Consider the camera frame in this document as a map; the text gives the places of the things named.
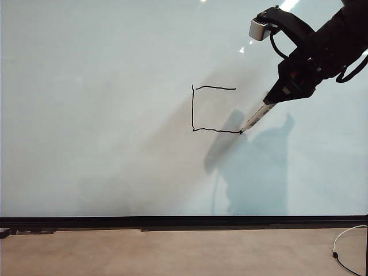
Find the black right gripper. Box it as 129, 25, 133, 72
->
263, 53, 323, 106

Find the white whiteboard marker pen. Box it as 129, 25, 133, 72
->
240, 102, 274, 135

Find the black whiteboard pen tray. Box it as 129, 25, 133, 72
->
140, 225, 368, 232

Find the white glass whiteboard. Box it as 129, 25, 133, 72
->
0, 0, 368, 217

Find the black ink drawing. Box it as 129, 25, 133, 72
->
190, 83, 244, 135

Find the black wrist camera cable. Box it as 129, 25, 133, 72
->
269, 28, 292, 60

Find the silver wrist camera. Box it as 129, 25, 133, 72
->
248, 18, 273, 40

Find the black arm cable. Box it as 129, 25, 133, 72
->
335, 55, 368, 84

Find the white cable with black connector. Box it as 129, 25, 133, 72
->
331, 225, 368, 276

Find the black whiteboard bottom rail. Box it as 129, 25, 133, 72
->
0, 216, 368, 230

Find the dark grey bracket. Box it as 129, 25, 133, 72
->
16, 228, 57, 235

